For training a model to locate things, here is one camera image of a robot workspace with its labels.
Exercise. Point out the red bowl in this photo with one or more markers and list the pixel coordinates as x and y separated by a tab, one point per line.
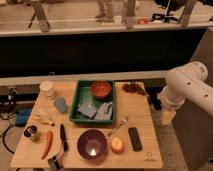
100	89

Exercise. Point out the black handled knife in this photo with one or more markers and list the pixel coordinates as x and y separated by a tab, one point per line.
63	138

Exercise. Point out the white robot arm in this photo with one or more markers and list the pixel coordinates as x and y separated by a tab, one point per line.
185	82

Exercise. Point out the green plastic tray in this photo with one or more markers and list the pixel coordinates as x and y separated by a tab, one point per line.
94	102

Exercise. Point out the peeled banana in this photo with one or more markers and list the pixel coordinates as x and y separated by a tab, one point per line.
44	118

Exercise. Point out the black remote control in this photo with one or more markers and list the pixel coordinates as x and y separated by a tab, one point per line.
135	139

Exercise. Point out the orange fruit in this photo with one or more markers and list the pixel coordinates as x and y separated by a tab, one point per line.
117	145

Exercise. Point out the blue sponge in tray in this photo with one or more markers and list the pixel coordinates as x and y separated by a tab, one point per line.
87	111

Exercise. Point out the dark red grapes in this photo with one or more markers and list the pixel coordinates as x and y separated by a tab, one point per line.
133	87

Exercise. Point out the grey patterned cloth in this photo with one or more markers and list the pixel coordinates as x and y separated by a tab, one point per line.
104	112

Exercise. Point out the white paper cup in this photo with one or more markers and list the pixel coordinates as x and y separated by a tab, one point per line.
47	88

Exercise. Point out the person behind glass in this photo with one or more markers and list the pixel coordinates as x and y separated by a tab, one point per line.
106	13

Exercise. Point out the silver black clip tool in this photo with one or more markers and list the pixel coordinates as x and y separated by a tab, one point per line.
55	162

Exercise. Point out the purple bowl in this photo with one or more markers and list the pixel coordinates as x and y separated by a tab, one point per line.
92	145

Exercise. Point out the blue box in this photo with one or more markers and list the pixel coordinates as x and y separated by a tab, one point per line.
22	116

